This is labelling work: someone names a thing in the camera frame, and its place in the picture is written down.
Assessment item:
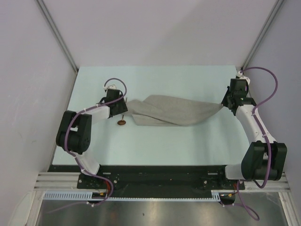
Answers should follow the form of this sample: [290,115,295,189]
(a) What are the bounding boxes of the white slotted cable duct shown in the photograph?
[43,191,221,202]

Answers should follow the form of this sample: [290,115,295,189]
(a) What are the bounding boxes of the right aluminium corner post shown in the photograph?
[237,0,286,70]

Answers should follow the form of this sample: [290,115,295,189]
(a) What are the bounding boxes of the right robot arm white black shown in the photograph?
[217,78,287,189]

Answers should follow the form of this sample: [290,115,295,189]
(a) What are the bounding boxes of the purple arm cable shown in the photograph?
[47,78,128,214]
[222,66,279,222]

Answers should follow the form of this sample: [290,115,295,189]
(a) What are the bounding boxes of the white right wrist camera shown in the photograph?
[236,70,250,84]

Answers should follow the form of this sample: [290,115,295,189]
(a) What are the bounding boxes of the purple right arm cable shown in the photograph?
[222,66,279,222]

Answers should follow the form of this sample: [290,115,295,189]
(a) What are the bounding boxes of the left aluminium corner post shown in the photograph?
[35,0,79,75]

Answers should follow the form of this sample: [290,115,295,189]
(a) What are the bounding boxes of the grey cloth napkin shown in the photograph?
[125,95,223,126]

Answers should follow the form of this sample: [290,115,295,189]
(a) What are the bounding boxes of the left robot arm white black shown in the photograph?
[56,89,127,188]

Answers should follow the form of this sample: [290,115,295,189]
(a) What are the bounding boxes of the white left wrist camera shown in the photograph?
[103,84,117,90]

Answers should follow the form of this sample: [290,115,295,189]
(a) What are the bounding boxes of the copper spoon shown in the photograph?
[117,97,128,126]

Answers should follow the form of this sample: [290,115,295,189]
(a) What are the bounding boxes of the aluminium corner post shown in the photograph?
[237,0,286,70]
[35,0,79,75]

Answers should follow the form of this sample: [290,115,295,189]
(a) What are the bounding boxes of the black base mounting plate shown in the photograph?
[48,164,245,200]

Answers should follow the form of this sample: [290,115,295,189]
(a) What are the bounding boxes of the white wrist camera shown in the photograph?
[236,70,250,84]
[103,84,117,90]

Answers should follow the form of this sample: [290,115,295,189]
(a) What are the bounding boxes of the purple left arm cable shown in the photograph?
[47,78,128,214]

